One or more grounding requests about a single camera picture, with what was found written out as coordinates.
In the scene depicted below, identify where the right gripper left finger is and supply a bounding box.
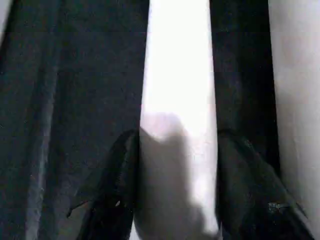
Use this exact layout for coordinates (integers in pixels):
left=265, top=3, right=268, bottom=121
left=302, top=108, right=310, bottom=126
left=66, top=128, right=141, bottom=240

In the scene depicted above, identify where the white plastic table leg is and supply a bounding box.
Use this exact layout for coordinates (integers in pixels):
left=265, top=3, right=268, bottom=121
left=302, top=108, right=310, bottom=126
left=131, top=0, right=223, bottom=240
left=266, top=0, right=320, bottom=216

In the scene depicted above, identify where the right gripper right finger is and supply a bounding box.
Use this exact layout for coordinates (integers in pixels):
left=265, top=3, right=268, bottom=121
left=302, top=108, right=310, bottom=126
left=215, top=128, right=316, bottom=240

